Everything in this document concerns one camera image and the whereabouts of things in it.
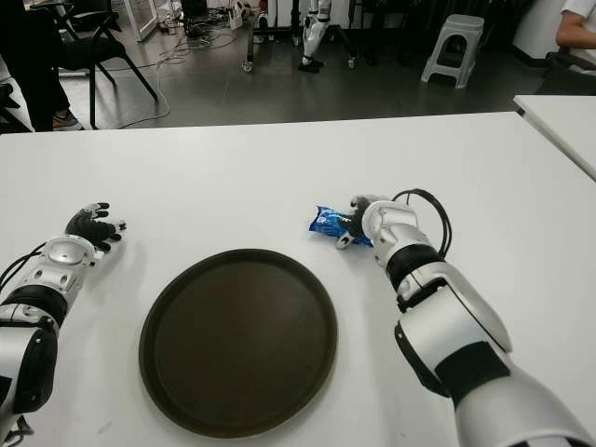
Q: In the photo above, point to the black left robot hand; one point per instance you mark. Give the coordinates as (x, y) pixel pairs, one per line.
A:
(91, 228)

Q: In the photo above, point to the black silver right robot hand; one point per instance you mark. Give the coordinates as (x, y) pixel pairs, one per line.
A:
(356, 223)

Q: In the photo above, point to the blue Oreo packet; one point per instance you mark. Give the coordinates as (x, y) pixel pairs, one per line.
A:
(326, 223)

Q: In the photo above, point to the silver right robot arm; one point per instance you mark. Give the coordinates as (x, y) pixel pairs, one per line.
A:
(447, 330)

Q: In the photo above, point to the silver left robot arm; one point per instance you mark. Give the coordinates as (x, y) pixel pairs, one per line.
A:
(28, 363)

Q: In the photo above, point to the black folding chair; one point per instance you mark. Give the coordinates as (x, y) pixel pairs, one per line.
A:
(7, 104)
(100, 49)

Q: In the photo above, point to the round dark brown tray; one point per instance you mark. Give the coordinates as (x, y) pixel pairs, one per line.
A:
(237, 344)

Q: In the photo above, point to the standing person in black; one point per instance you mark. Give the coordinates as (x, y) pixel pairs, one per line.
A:
(28, 56)

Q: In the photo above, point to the white humanoid robot leg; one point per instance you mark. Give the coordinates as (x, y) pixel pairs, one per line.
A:
(311, 32)

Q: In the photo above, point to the white framed panel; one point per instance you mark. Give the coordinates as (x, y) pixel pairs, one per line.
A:
(144, 21)

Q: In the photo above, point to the grey plastic stool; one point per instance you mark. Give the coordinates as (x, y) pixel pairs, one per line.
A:
(461, 25)

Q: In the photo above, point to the white side table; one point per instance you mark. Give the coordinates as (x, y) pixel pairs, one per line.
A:
(559, 116)

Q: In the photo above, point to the white upright plastic holder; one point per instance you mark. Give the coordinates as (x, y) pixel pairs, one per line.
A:
(236, 16)

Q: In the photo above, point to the black office chair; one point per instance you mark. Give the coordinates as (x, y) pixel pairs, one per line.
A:
(565, 70)

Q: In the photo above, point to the seated person in white shirt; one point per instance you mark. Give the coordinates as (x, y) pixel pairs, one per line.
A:
(577, 23)

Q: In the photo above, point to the black wheeled metal frame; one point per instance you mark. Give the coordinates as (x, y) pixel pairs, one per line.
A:
(249, 42)

